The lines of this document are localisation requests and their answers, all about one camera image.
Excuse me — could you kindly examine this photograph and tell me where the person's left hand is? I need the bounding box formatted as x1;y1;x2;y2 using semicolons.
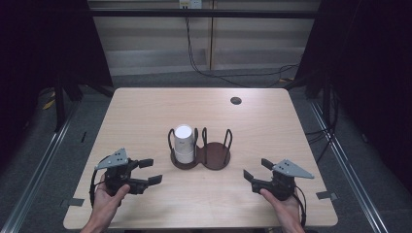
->
91;174;131;224

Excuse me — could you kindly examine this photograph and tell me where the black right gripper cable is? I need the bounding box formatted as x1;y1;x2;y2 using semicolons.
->
292;184;308;228

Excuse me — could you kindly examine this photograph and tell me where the person's right hand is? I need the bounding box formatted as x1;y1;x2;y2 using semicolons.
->
258;187;304;228

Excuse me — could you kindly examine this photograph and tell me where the dark brown cup holder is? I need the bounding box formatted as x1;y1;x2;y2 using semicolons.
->
166;126;234;172

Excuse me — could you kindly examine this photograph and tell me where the black wall cable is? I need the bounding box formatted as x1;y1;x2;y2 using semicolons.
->
184;17;301;89

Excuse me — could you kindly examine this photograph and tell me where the grey tape strip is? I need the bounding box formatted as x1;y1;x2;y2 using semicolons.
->
59;197;86;209
315;190;340;201

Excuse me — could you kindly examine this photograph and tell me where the bundle of black floor cables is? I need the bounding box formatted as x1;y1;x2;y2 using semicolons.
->
303;95;340;164

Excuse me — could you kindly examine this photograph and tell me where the metal floor rail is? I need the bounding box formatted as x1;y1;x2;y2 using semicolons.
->
0;99;82;233
308;99;391;233

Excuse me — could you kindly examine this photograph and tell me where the black horizontal bar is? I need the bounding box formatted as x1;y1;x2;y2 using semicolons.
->
88;8;321;19

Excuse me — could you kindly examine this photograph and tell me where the white wall power outlet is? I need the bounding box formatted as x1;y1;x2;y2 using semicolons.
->
178;0;203;10

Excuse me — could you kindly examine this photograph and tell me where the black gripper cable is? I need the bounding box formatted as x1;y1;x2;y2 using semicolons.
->
88;154;112;209
292;184;308;228

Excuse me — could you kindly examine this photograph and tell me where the black metal stand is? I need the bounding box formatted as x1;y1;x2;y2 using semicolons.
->
52;73;115;133

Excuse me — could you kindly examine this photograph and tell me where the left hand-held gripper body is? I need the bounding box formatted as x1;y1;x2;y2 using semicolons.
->
93;148;151;197

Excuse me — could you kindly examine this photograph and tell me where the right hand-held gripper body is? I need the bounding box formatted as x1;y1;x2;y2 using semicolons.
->
252;157;316;202

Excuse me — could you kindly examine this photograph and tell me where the stack of white paper cups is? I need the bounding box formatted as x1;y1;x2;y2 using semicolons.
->
173;123;195;165

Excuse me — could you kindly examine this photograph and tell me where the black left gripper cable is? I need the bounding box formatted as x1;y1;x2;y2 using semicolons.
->
88;154;112;209

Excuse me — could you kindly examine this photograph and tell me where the black curtain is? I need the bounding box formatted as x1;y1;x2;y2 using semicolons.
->
0;0;115;169
292;0;412;195

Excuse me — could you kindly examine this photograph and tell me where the yellow floor tape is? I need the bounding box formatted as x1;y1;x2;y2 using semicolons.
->
41;98;56;111

